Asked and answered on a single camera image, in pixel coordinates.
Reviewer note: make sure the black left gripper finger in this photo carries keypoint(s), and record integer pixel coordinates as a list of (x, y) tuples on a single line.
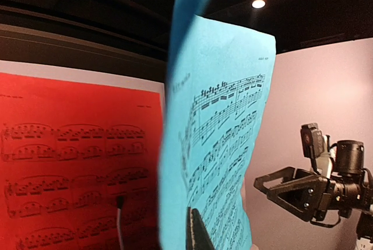
[(197, 237)]

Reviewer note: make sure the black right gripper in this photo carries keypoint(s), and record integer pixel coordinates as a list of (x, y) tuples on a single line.
[(308, 198)]

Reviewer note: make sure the blue sheet music page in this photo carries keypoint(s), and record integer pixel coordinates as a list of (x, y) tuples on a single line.
[(218, 82)]

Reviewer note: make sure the red sheet music page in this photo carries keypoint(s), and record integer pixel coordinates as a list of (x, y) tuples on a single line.
[(78, 159)]

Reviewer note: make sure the white perforated music stand desk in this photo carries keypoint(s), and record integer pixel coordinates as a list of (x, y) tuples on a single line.
[(87, 78)]

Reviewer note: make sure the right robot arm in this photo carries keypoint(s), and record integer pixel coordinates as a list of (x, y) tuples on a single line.
[(349, 163)]

